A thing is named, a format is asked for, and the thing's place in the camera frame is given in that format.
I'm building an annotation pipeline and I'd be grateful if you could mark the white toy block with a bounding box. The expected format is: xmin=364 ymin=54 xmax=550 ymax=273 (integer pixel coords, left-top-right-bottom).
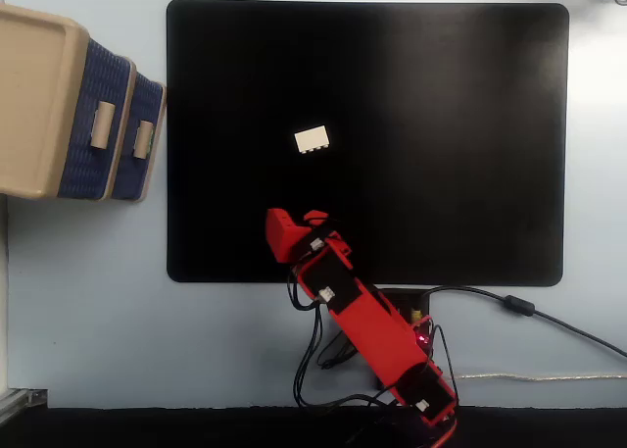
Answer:
xmin=293 ymin=124 xmax=330 ymax=155

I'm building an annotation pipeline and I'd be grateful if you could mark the blue drawer with green-taped handle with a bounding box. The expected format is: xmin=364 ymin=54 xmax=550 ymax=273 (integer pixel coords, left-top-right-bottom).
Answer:
xmin=111 ymin=72 xmax=166 ymax=203

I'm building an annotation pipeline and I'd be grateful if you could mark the black rectangular mat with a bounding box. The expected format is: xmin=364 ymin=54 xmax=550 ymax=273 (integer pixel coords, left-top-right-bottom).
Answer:
xmin=166 ymin=0 xmax=571 ymax=288

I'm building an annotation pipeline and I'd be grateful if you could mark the blue woven drawer beige handle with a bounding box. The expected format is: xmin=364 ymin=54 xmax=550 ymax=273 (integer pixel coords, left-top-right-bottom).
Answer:
xmin=57 ymin=38 xmax=137 ymax=200

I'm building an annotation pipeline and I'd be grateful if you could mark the black servo cable bundle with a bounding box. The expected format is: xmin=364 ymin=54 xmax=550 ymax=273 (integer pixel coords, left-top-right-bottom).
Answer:
xmin=286 ymin=265 xmax=396 ymax=411

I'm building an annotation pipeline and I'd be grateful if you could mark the black power cable with ferrite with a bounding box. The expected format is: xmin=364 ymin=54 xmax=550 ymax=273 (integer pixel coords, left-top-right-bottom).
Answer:
xmin=419 ymin=284 xmax=627 ymax=359

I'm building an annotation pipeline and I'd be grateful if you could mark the translucent white USB cable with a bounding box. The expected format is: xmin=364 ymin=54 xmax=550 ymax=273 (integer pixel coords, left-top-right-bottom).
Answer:
xmin=451 ymin=371 xmax=627 ymax=384

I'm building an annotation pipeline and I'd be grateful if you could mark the black backdrop cloth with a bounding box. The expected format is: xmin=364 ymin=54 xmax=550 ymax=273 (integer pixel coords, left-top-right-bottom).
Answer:
xmin=0 ymin=406 xmax=627 ymax=448

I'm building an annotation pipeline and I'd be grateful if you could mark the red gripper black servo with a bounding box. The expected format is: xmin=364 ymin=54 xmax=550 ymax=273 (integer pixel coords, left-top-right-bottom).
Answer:
xmin=265 ymin=208 xmax=354 ymax=274

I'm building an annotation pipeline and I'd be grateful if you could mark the beige plastic drawer cabinet frame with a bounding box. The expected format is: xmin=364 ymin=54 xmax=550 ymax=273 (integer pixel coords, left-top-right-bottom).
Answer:
xmin=0 ymin=2 xmax=168 ymax=204

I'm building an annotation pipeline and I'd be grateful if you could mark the aluminium frame profile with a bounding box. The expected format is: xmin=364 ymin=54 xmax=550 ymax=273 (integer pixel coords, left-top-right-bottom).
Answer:
xmin=0 ymin=387 xmax=49 ymax=421

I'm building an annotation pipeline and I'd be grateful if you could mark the small controller circuit board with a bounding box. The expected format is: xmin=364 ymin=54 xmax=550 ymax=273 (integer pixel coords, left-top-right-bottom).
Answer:
xmin=413 ymin=320 xmax=438 ymax=360

